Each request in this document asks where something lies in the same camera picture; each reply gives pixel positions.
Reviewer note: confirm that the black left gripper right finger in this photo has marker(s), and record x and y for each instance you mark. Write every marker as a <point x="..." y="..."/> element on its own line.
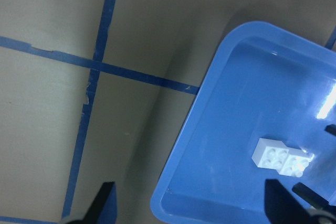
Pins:
<point x="281" y="207"/>

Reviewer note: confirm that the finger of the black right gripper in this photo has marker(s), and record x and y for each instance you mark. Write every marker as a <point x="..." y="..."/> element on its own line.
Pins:
<point x="310" y="196"/>
<point x="331" y="129"/>

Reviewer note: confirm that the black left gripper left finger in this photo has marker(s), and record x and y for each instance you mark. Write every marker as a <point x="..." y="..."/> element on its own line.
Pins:
<point x="103" y="209"/>

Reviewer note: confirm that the white block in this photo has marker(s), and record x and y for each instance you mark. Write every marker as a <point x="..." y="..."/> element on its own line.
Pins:
<point x="295" y="163"/>
<point x="270" y="154"/>

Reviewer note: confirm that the blue plastic tray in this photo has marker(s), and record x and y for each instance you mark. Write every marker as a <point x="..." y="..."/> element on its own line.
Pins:
<point x="264" y="82"/>

